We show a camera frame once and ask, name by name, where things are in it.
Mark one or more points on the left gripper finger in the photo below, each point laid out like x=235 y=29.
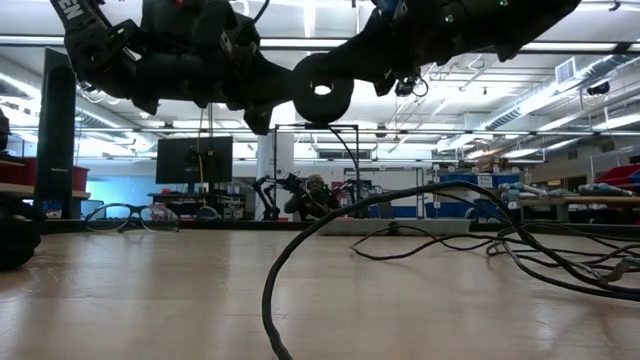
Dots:
x=265 y=85
x=259 y=120

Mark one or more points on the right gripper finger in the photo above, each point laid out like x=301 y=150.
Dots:
x=380 y=55
x=385 y=84

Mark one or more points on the black background robot arm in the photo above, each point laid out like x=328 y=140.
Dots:
x=267 y=200

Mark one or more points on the black computer monitor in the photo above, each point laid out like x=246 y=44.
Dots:
x=175 y=160

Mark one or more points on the person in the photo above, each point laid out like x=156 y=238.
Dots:
x=312 y=202

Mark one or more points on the blue storage bin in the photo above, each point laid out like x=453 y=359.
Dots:
x=455 y=180

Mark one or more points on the red storage bin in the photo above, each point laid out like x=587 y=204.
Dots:
x=17 y=172

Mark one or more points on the wooden top workbench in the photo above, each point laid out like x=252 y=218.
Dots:
x=575 y=201

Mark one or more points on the red and blue bin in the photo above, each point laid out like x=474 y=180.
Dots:
x=620 y=176

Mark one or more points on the black grey work glove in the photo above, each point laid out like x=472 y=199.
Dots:
x=17 y=240

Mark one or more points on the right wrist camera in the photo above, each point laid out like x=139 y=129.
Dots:
x=406 y=87

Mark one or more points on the black upright post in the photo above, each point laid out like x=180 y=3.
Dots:
x=55 y=150

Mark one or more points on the black overhead frame beam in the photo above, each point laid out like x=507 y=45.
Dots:
x=622 y=47

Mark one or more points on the black frame eyeglasses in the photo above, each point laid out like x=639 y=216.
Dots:
x=107 y=219

